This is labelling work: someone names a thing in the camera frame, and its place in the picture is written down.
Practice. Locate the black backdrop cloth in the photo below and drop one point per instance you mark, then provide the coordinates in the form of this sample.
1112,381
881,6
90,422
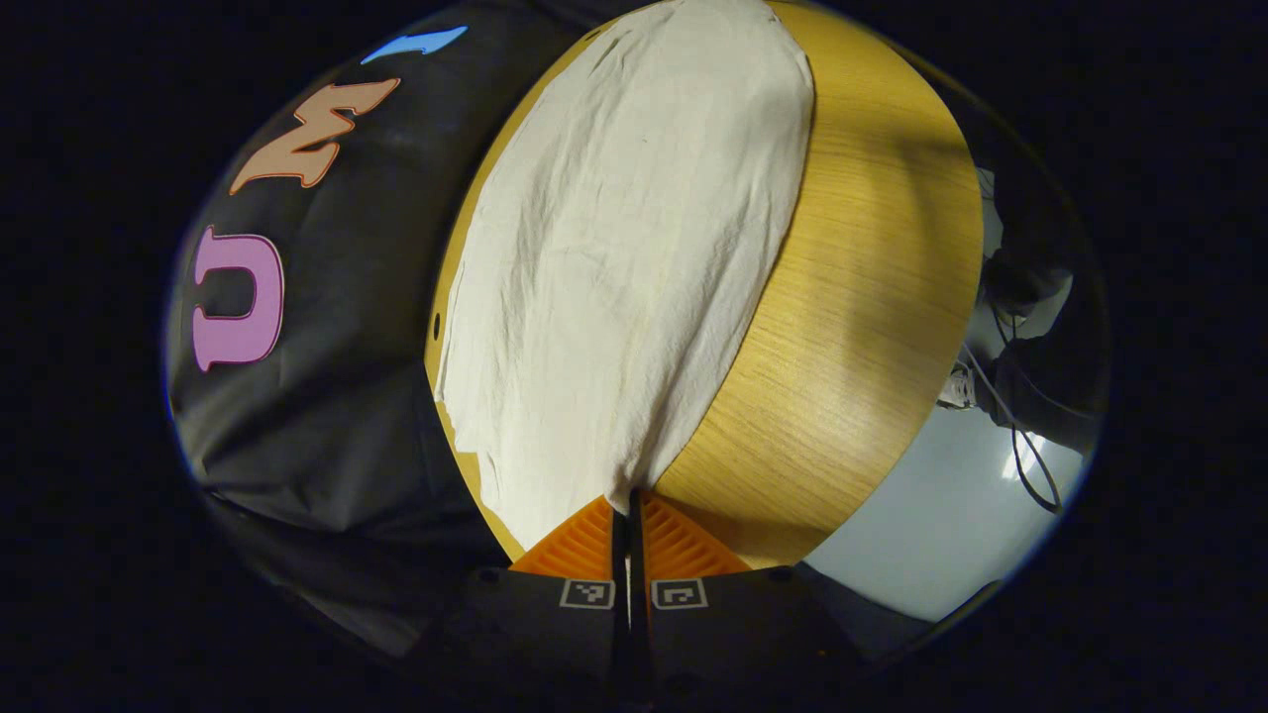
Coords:
347,416

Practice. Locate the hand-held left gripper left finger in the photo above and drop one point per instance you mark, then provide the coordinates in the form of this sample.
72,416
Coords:
555,634

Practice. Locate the cream white jeans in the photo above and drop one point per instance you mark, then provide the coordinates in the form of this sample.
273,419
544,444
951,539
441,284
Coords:
634,248

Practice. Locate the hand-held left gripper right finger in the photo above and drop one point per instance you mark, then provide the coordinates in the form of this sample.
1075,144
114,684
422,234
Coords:
713,634

